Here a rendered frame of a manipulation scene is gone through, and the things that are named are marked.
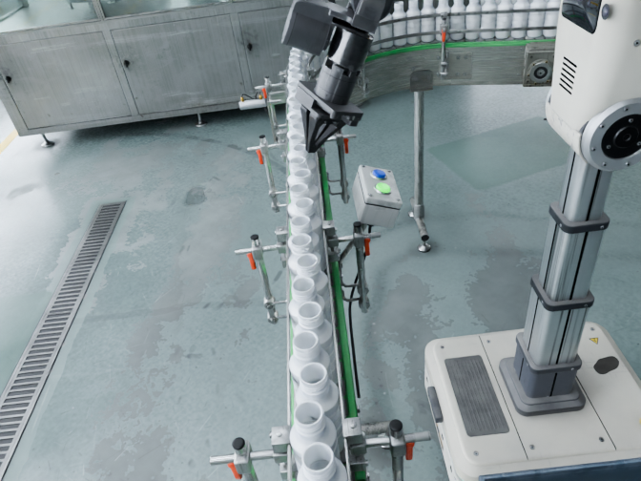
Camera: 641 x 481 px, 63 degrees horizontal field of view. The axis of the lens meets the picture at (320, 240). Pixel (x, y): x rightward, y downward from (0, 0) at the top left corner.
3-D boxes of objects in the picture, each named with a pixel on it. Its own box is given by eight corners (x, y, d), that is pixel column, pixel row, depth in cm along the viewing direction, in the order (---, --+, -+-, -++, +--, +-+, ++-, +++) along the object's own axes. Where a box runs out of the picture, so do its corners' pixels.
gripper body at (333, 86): (329, 122, 77) (348, 75, 74) (293, 91, 83) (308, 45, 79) (361, 124, 82) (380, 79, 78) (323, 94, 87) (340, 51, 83)
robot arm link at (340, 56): (380, 35, 74) (373, 25, 78) (334, 18, 72) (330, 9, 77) (361, 81, 77) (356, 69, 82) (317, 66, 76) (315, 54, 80)
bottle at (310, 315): (310, 362, 91) (298, 293, 81) (343, 368, 89) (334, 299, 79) (299, 390, 86) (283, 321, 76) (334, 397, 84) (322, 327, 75)
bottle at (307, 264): (336, 317, 99) (327, 249, 89) (332, 341, 94) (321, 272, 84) (305, 316, 100) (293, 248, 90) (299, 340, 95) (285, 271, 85)
